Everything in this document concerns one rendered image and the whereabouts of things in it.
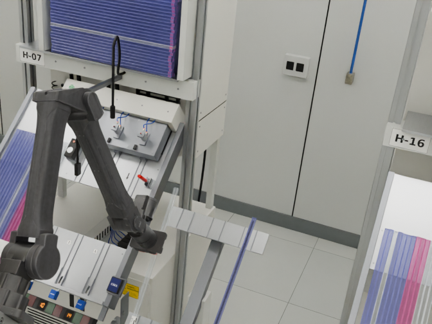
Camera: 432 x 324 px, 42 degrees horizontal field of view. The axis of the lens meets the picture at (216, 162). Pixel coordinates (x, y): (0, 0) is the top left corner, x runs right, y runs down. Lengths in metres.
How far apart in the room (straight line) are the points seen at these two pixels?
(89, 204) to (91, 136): 1.34
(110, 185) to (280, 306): 1.87
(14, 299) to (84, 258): 0.84
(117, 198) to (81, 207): 1.20
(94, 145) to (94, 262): 0.71
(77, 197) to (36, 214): 1.50
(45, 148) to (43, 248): 0.22
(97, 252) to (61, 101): 0.86
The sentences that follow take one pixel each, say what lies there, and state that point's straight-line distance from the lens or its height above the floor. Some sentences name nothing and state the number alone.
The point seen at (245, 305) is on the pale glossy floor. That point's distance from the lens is 3.14.
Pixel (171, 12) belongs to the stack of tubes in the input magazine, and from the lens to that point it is 1.96.
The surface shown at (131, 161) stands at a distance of 2.12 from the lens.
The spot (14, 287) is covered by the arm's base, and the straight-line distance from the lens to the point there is 1.25.
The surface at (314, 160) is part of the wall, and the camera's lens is 3.59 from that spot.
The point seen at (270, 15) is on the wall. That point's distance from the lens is 3.43.
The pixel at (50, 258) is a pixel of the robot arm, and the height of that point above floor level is 1.25.
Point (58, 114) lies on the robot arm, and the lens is 1.30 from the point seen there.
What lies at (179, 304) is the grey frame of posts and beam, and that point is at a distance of 2.53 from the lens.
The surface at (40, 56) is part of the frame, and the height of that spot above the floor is 1.35.
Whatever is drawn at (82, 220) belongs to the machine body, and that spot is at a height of 0.62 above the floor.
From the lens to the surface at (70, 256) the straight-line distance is 2.08.
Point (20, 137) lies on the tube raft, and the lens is 2.36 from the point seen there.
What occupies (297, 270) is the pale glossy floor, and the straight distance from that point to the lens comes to 3.46.
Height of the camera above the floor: 1.99
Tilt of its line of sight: 26 degrees down
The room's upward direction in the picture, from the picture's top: 6 degrees clockwise
